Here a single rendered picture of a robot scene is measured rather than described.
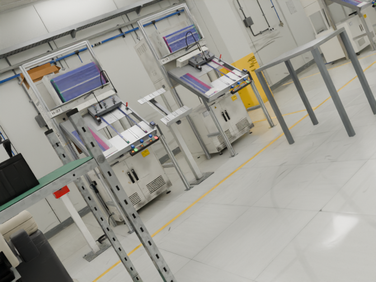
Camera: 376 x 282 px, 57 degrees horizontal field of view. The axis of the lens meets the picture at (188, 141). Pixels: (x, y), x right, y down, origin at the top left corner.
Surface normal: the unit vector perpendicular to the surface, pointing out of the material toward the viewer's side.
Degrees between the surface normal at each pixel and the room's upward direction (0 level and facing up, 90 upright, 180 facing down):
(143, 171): 90
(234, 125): 90
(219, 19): 90
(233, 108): 90
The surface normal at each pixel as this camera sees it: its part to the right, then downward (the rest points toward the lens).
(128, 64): 0.50, -0.11
